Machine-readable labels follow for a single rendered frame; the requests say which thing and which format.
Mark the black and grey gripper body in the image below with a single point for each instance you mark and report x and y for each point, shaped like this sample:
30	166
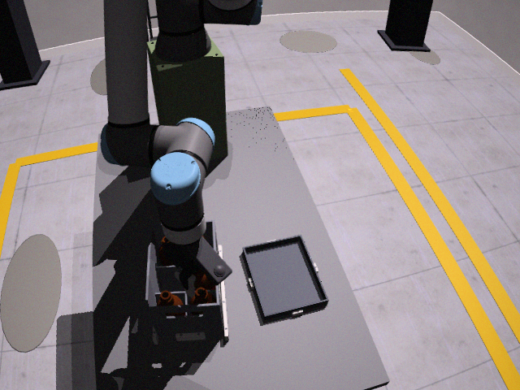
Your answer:
178	257

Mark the black plastic bottle crate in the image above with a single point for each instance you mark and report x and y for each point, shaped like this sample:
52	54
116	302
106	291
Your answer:
162	278

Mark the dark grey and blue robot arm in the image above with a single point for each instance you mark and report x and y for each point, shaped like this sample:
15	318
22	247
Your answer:
128	139

